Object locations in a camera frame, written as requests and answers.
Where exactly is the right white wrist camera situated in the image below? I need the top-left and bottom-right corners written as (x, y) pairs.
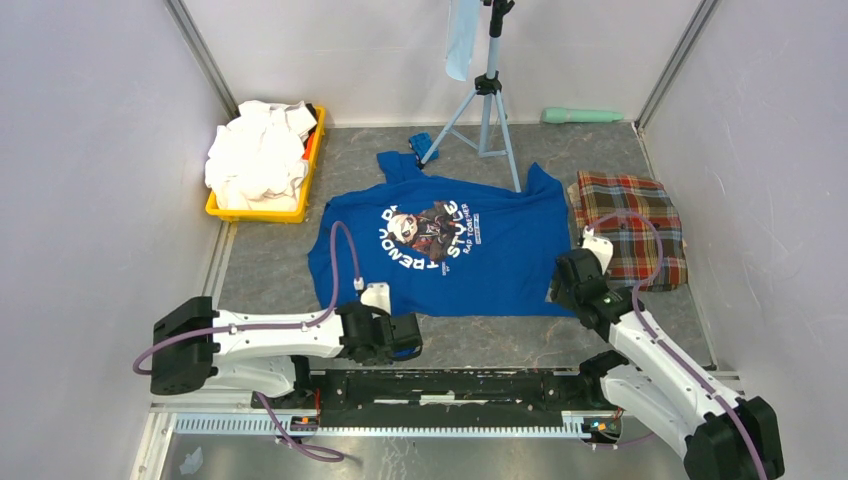
top-left (580, 226), bottom-right (614, 274)

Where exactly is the white crumpled garment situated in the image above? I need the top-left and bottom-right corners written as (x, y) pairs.
top-left (203, 99), bottom-right (319, 213)

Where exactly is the folded plaid shirt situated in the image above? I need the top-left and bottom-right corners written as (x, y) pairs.
top-left (567, 170), bottom-right (688, 292)

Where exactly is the orange garment in tray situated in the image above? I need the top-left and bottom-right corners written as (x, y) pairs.
top-left (302, 130), bottom-right (317, 160)

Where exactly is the yellow plastic tray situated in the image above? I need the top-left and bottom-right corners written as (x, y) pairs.
top-left (205, 104), bottom-right (328, 225)

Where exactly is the purple cable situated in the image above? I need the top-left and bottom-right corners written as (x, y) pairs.
top-left (582, 209), bottom-right (770, 480)
top-left (132, 220), bottom-right (366, 464)

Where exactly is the light blue music stand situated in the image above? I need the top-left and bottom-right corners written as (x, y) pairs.
top-left (417, 0), bottom-right (522, 192)

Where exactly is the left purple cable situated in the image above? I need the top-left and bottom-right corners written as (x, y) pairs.
top-left (132, 220), bottom-right (366, 464)

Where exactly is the mint green cylinder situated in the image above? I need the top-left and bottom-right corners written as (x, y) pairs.
top-left (540, 107), bottom-right (624, 124)

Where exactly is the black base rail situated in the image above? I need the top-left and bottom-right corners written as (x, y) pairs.
top-left (266, 368), bottom-right (615, 428)

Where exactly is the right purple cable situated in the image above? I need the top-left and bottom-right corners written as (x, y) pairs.
top-left (582, 209), bottom-right (770, 480)

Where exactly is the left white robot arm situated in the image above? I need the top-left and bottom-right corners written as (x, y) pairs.
top-left (147, 296), bottom-right (423, 408)

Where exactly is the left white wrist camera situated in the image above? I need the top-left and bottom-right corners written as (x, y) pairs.
top-left (354, 277), bottom-right (391, 315)

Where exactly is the small blue object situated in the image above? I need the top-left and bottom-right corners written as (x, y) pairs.
top-left (408, 132), bottom-right (433, 161)

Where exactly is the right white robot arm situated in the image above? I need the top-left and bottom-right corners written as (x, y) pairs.
top-left (549, 248), bottom-right (786, 479)

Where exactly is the blue printed t-shirt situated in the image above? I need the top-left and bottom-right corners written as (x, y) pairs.
top-left (308, 151), bottom-right (571, 317)

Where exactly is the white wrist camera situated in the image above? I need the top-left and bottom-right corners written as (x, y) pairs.
top-left (580, 226), bottom-right (614, 274)
top-left (354, 277), bottom-right (391, 315)

